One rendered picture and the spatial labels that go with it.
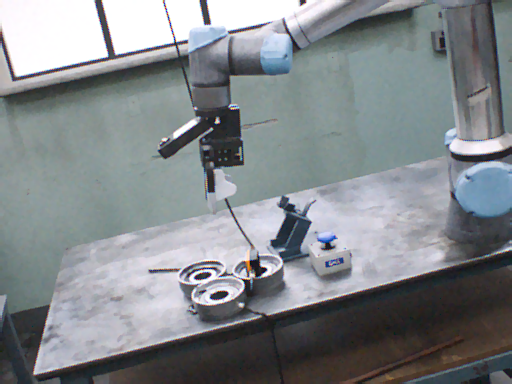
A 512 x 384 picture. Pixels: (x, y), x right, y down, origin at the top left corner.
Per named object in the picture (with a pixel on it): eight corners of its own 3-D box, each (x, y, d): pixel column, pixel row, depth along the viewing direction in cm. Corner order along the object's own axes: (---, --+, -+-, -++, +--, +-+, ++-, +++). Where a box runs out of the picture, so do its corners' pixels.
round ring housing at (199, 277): (173, 289, 136) (169, 272, 135) (215, 271, 141) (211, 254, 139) (194, 306, 127) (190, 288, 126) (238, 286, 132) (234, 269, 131)
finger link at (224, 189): (239, 214, 125) (235, 167, 124) (209, 217, 124) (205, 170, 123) (237, 211, 128) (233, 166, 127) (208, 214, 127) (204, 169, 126)
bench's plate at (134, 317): (36, 383, 115) (32, 374, 114) (66, 255, 171) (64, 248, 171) (619, 228, 128) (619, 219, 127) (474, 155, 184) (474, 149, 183)
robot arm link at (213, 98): (193, 89, 117) (189, 83, 125) (195, 113, 119) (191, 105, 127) (232, 86, 118) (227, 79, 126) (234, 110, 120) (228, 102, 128)
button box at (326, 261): (319, 277, 129) (316, 256, 127) (310, 263, 136) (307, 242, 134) (357, 267, 130) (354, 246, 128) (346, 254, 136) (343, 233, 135)
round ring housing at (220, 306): (185, 315, 125) (180, 297, 123) (220, 290, 132) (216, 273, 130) (224, 327, 118) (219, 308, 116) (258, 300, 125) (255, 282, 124)
